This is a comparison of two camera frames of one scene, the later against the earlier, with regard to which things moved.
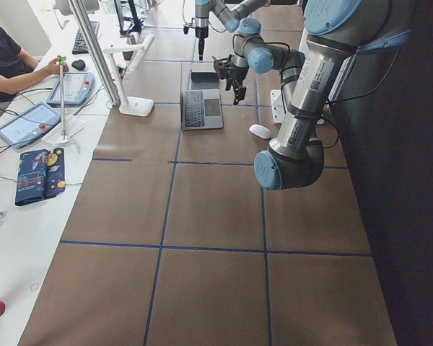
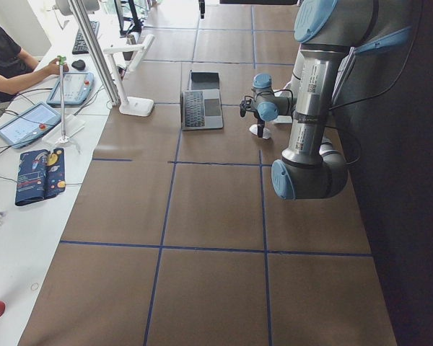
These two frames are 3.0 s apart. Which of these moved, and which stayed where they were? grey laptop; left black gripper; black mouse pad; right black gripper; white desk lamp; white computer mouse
Moved: right black gripper; left black gripper
Stayed: grey laptop; white desk lamp; black mouse pad; white computer mouse
